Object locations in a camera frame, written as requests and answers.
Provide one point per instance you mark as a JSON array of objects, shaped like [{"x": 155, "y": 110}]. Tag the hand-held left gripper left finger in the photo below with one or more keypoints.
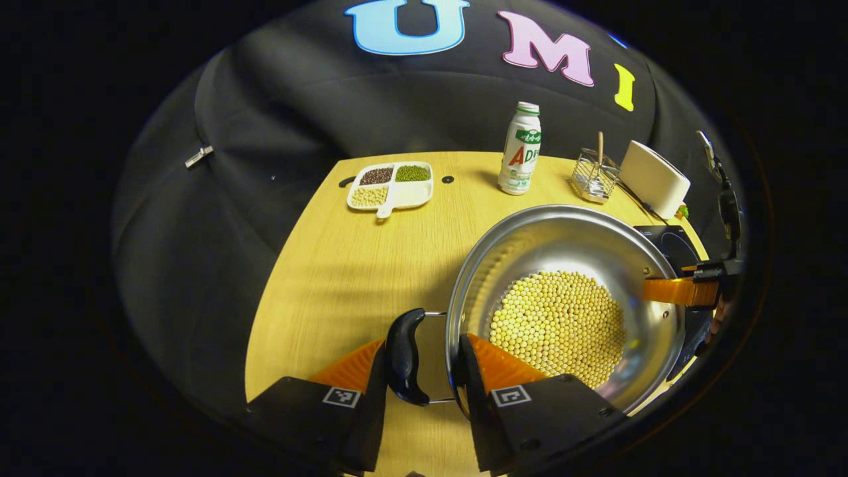
[{"x": 374, "y": 424}]

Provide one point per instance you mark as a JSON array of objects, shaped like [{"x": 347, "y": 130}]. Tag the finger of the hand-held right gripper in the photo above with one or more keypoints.
[{"x": 676, "y": 291}]

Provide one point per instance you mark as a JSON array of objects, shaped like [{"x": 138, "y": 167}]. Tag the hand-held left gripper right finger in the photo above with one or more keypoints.
[{"x": 477, "y": 424}]

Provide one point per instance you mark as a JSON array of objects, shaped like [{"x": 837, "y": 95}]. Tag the black induction cooktop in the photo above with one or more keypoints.
[{"x": 676, "y": 245}]

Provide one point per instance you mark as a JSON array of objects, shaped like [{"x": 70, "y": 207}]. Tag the stainless steel pot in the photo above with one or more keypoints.
[{"x": 550, "y": 238}]

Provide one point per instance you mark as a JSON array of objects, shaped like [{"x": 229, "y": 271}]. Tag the sandwich with lettuce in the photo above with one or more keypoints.
[{"x": 682, "y": 212}]

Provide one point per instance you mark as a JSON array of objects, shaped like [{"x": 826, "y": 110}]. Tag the white toaster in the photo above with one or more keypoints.
[{"x": 656, "y": 179}]

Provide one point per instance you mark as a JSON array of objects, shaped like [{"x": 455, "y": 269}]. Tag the pile of yellow soybeans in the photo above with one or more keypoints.
[{"x": 556, "y": 331}]

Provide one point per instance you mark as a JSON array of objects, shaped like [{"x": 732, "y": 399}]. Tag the clear square utensil holder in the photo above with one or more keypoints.
[{"x": 595, "y": 182}]

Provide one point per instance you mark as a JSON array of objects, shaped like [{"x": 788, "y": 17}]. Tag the white milk drink bottle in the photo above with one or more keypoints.
[{"x": 519, "y": 156}]

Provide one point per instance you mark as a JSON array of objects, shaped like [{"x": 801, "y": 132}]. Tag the white divided bean tray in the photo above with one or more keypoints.
[{"x": 411, "y": 194}]

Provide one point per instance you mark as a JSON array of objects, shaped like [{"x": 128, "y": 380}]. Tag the silver cloth clip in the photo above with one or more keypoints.
[{"x": 199, "y": 156}]

